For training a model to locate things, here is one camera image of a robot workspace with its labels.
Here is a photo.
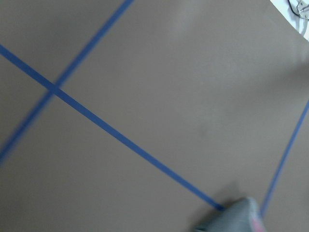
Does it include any pink towel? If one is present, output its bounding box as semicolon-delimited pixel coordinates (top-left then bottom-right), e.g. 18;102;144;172
194;197;266;232

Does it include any blue tape line crosswise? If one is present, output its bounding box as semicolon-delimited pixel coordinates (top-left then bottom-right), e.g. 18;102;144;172
0;0;133;162

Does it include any blue tape line lengthwise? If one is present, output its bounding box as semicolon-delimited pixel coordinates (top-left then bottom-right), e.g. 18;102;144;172
0;43;224;211

